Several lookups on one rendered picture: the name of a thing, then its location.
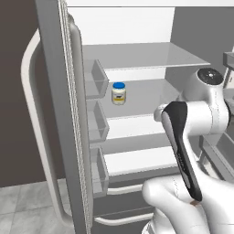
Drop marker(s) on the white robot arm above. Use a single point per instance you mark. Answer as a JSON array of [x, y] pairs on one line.
[[210, 117]]

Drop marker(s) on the grey fridge drawer front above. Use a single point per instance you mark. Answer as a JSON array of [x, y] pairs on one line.
[[128, 179], [122, 204]]

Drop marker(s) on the grey left fridge door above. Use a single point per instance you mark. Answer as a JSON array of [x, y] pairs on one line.
[[55, 91]]

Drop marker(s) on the grey fridge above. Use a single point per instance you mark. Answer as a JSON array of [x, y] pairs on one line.
[[128, 27]]

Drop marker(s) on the grey door bin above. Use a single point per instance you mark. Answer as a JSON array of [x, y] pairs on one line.
[[100, 173], [97, 79], [99, 122]]

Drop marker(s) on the white jar with blue lid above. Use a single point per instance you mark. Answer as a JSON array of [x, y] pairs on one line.
[[118, 94]]

